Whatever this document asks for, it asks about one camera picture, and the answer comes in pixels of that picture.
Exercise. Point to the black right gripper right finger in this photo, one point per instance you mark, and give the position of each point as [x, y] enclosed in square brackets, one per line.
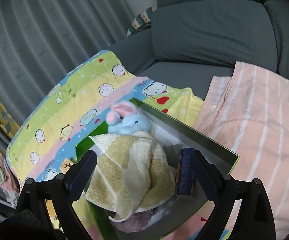
[255, 218]

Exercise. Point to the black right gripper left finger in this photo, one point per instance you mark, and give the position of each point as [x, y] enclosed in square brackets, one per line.
[63, 189]

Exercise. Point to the purple mesh bath sponge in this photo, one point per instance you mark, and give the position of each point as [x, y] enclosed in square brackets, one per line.
[137, 222]

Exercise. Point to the cream yellow towel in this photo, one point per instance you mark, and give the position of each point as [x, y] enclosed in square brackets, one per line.
[132, 175]

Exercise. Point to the light blue plush elephant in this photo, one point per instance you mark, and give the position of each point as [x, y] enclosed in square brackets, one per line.
[125, 118]

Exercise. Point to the tissue pack with burger print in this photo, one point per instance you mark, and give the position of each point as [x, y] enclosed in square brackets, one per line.
[185, 180]

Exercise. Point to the pile of pink beige clothes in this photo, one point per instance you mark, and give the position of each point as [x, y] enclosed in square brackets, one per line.
[8, 183]

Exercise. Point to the colourful cartoon bed sheet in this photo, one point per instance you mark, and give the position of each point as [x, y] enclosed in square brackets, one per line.
[45, 145]

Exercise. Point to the pink striped cloth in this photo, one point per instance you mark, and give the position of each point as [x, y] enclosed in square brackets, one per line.
[248, 113]

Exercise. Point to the green cardboard box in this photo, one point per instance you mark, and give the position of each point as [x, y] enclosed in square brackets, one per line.
[172, 135]

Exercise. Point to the grey curtain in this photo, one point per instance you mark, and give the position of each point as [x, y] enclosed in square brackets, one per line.
[42, 40]

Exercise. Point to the dark grey sofa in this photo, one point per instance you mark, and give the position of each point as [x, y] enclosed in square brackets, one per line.
[188, 42]

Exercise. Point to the patterned throw pillow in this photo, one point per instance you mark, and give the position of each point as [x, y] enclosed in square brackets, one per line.
[142, 21]

